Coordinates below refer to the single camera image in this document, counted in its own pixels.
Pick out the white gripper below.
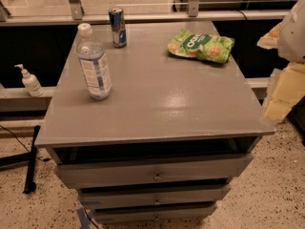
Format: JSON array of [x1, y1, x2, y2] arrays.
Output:
[[257, 0, 305, 123]]

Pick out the clear plastic water bottle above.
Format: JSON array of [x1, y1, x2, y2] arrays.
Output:
[[76, 23, 112, 100]]

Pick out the green rice chip bag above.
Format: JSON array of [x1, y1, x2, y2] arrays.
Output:
[[168, 30, 234, 64]]

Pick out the white pump dispenser bottle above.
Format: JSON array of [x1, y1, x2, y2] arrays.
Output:
[[15, 64, 44, 97]]

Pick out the top grey drawer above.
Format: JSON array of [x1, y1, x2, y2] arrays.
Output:
[[54, 153, 253, 189]]

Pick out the grey drawer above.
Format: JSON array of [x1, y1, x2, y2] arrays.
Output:
[[78, 184, 231, 209], [54, 153, 253, 189], [93, 202, 216, 223]]

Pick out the grey drawer cabinet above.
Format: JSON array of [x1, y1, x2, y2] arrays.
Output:
[[34, 20, 276, 225]]

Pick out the middle grey drawer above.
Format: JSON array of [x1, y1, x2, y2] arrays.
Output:
[[78, 184, 231, 209]]

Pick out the blue energy drink can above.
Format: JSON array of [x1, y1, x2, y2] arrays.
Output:
[[109, 7, 127, 48]]

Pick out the bottom grey drawer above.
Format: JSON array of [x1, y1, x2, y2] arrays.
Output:
[[93, 202, 216, 223]]

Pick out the blue tape strip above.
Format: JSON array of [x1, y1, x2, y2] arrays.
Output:
[[77, 208, 94, 229]]

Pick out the black floor bar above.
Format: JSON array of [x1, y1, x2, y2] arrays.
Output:
[[24, 125, 40, 194]]

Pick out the black cable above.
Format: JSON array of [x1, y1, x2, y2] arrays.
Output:
[[0, 124, 51, 162]]

